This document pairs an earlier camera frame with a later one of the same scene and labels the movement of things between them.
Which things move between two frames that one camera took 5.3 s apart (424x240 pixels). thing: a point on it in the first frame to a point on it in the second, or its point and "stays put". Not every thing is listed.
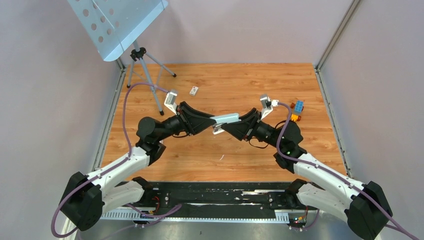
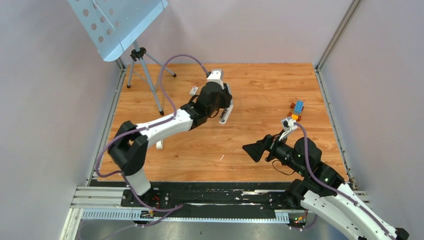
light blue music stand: [113, 25] stays put
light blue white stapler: [223, 119] to [225, 113]
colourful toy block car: [298, 105] stays put
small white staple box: [193, 90] stays put
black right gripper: [242, 129] to [255, 150]
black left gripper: [193, 121] to [226, 97]
